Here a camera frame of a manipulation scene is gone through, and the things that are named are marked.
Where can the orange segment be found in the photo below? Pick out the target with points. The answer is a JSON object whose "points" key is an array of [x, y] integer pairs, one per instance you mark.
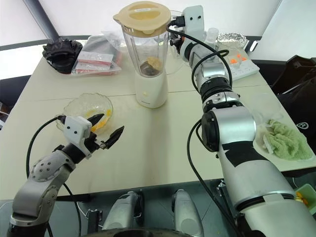
{"points": [[108, 112], [154, 63], [98, 126]]}

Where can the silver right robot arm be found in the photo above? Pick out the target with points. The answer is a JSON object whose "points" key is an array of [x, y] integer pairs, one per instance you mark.
{"points": [[234, 123]]}

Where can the red and white packet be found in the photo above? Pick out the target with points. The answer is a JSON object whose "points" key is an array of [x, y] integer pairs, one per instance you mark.
{"points": [[91, 66], [95, 57]]}

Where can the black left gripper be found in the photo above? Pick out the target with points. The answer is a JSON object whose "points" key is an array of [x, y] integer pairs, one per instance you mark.
{"points": [[92, 144]]}

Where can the plastic bag of packets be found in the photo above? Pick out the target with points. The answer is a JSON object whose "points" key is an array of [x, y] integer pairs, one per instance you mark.
{"points": [[108, 67]]}

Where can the cream blender base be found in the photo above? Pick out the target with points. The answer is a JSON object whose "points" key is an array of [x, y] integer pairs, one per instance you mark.
{"points": [[150, 91]]}

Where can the clear crumpled plastic bag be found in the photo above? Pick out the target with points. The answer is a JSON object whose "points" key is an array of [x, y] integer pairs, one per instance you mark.
{"points": [[111, 37]]}

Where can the green plastic container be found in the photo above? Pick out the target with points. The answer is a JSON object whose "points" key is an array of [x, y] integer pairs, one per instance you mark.
{"points": [[307, 191]]}

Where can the black backpack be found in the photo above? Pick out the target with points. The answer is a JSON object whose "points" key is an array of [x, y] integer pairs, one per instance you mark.
{"points": [[296, 98]]}

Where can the green cloth on plate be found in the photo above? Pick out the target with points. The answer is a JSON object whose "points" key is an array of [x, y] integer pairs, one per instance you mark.
{"points": [[259, 142]]}

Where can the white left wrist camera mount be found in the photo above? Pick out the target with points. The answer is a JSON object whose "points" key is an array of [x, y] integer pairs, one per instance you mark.
{"points": [[74, 128]]}

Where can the small clear cup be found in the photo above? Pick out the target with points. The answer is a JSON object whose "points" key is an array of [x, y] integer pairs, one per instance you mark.
{"points": [[212, 34]]}

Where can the peach blender lid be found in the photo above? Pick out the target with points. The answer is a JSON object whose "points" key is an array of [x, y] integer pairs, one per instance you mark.
{"points": [[143, 19]]}

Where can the clear glass bowl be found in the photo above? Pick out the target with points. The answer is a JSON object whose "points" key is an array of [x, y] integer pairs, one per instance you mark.
{"points": [[81, 101]]}

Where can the crumpled aluminium foil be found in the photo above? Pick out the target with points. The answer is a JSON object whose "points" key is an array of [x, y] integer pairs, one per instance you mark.
{"points": [[232, 38]]}

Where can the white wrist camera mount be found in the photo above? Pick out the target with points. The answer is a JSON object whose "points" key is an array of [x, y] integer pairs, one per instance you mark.
{"points": [[193, 22], [74, 128]]}

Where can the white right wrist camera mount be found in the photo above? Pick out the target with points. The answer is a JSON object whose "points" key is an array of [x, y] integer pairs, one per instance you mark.
{"points": [[193, 22]]}

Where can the green towel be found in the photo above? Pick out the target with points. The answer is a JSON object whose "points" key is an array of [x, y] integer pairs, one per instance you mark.
{"points": [[288, 143]]}

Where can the clear blender jar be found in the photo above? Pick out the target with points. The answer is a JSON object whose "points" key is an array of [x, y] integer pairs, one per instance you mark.
{"points": [[130, 49]]}

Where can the silver rounded shell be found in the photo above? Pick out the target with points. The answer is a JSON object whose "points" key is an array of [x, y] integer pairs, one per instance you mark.
{"points": [[121, 212], [186, 214]]}

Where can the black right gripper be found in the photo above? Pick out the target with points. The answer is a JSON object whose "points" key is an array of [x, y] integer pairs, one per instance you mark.
{"points": [[175, 41]]}

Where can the white flat box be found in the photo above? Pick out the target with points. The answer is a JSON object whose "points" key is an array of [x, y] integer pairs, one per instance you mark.
{"points": [[247, 69]]}

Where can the black metal bracket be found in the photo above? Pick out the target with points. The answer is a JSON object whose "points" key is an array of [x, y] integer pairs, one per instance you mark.
{"points": [[222, 187], [95, 218]]}

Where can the white rectangular device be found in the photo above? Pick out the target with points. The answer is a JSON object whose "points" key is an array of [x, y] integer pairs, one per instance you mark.
{"points": [[254, 46]]}

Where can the black crumpled bag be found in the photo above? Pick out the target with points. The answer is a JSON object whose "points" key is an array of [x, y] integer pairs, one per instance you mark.
{"points": [[61, 56]]}

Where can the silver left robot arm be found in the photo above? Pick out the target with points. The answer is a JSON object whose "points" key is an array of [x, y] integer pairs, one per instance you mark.
{"points": [[37, 182]]}

